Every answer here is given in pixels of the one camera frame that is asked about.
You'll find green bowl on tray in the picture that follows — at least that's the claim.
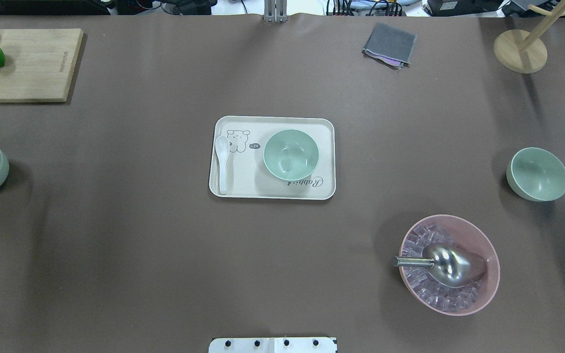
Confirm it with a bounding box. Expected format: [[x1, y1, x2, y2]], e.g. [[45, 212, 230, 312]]
[[263, 129, 320, 181]]

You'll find beige rectangular tray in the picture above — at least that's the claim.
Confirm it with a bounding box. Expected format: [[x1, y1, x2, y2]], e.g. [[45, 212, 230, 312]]
[[209, 116, 336, 200]]

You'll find white ceramic spoon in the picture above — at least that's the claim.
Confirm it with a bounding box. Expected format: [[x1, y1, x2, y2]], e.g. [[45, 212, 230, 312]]
[[214, 135, 230, 195]]

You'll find gray folded cloth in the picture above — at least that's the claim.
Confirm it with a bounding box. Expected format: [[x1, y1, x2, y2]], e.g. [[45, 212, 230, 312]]
[[362, 23, 417, 69]]

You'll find pink bowl with ice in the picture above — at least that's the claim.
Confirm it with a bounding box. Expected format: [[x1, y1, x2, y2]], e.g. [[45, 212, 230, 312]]
[[394, 214, 500, 316]]

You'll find metal ice scoop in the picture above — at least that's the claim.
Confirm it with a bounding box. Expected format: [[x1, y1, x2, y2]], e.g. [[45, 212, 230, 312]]
[[392, 243, 487, 288]]

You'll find wooden mug tree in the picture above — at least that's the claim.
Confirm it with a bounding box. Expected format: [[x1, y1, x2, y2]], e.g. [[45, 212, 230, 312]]
[[493, 0, 565, 74]]

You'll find wooden cutting board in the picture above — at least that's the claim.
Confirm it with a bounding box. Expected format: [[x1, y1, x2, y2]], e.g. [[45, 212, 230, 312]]
[[0, 28, 83, 103]]

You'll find aluminium frame post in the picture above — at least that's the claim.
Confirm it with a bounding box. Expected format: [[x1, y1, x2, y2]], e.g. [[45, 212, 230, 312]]
[[264, 0, 288, 23]]

